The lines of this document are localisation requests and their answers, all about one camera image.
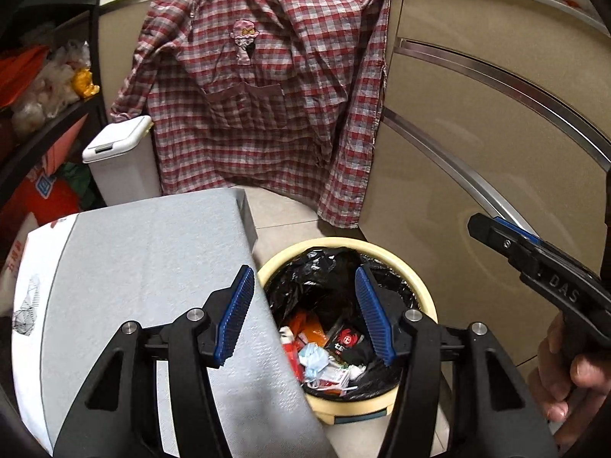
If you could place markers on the red plaid shirt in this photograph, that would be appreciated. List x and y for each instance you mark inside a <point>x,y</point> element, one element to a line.
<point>262,129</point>

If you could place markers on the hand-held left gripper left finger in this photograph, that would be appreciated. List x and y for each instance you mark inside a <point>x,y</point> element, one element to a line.
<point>234,315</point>

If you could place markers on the black red snack packet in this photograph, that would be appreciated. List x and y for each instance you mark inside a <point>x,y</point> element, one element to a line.
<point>351,343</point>

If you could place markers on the red white carton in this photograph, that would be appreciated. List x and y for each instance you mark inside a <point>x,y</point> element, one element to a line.
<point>289,341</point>

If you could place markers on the black bin liner bag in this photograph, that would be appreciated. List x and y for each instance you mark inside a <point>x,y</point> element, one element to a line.
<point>310,272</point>

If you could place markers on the black shelf rack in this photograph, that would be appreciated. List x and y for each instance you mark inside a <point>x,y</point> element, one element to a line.
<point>98,33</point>

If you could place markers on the beige kitchen cabinet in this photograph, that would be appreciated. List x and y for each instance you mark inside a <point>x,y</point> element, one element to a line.
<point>477,129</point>

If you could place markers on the white printed table cover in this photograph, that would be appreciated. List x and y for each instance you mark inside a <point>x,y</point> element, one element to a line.
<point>33,343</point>

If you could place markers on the orange snack packet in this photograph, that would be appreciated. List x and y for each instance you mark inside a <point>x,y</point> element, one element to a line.
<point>310,329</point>

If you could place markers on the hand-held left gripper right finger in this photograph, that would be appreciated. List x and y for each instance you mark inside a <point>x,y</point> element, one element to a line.
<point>374,317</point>

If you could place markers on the green plastic bag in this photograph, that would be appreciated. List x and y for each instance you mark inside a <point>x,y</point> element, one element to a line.
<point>79,181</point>

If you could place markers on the person's right hand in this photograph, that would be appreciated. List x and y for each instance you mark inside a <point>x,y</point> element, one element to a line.
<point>553,381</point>

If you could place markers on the yellow rimmed grey trash bin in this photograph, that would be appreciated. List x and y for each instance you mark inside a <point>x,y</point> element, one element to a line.
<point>334,412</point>

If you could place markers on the red orange plastic bag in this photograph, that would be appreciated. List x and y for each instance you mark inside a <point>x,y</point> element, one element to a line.
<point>19,71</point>

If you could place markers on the white lidded bin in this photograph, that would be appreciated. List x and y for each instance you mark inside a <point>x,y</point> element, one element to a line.
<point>119,171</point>

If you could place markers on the grey table mat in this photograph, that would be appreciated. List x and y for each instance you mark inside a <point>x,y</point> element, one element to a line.
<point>167,257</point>

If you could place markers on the orange printed sack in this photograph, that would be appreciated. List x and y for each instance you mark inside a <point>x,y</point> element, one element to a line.
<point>47,195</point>

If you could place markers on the clear bags of food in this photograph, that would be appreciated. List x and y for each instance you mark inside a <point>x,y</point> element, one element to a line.
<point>43,86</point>

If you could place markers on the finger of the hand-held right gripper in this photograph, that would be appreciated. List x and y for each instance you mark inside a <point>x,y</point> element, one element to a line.
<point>491,238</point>
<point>520,233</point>

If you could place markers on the blue face mask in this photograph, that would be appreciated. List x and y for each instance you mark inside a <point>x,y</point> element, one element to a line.
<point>315,358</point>

